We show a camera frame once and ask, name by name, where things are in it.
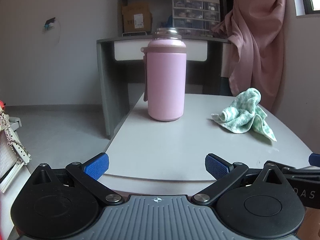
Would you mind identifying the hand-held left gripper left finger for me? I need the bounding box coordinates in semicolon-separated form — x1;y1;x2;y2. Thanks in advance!
30;152;125;204

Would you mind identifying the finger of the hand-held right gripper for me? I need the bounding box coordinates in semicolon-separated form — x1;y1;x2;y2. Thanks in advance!
275;153;320;177

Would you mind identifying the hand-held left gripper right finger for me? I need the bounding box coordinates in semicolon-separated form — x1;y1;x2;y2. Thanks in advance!
191;153;292;204

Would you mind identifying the green white terry cloth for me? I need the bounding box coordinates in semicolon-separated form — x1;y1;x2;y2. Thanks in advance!
211;88;277;143

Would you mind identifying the pink insulated bottle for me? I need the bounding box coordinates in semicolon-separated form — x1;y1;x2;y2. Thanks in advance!
141;27;187;122

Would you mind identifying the white plastic rack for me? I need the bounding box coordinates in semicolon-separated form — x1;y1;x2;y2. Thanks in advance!
0;116;32;193

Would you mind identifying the grey desk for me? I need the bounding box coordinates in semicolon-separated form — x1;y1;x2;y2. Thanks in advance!
96;34;233;139

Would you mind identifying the pink curtain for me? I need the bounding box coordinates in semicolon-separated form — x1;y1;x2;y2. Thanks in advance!
210;0;304;113

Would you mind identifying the clear plastic drawer organizer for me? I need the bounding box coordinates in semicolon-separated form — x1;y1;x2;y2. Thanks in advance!
172;0;221;37

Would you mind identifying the brown cardboard box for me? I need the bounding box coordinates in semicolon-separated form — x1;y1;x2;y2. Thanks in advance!
122;2;153;33

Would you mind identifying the braided rope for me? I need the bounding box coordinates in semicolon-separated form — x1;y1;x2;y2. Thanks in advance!
0;110;18;153

